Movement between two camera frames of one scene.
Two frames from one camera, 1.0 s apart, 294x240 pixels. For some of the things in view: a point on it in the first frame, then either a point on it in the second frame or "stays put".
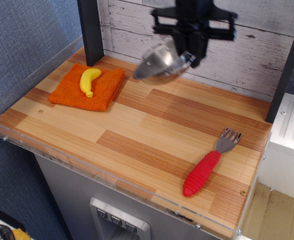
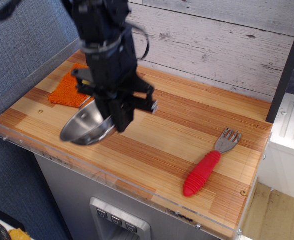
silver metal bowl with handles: (162, 63) → (86, 125)
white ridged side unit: (284, 168) stays put
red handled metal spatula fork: (201, 173) stays put
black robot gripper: (192, 21) → (112, 73)
